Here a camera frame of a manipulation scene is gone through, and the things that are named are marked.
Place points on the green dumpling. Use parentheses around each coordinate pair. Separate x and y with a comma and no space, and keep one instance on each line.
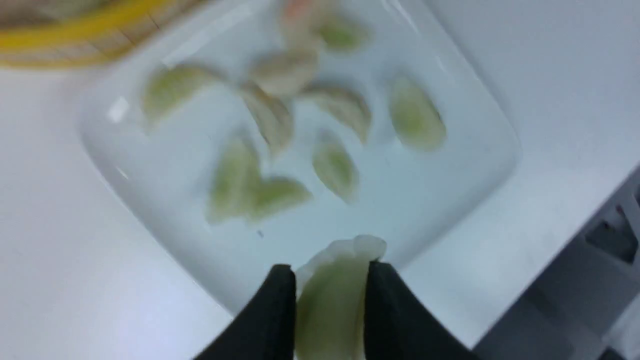
(341,34)
(330,299)

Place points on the green dumpling plate lower left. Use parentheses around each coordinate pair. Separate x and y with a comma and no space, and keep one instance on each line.
(274,195)

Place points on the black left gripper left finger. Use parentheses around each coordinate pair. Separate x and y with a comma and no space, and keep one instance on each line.
(265,328)

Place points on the green dumpling plate bottom right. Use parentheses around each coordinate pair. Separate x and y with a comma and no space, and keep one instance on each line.
(415,118)

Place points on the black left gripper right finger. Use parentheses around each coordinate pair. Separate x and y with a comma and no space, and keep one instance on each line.
(397,326)

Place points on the white square plate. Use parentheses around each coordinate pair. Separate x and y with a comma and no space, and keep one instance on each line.
(407,197)

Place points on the pink dumpling on plate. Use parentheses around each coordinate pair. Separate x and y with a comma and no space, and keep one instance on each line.
(297,22)

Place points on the white dumpling plate middle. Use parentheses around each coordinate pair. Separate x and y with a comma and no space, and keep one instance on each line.
(273,119)

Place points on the bamboo steamer basket yellow rim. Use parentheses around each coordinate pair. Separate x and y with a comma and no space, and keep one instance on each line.
(102,34)

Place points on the green dumpling beside pink one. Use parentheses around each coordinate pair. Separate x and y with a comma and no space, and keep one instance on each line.
(341,34)

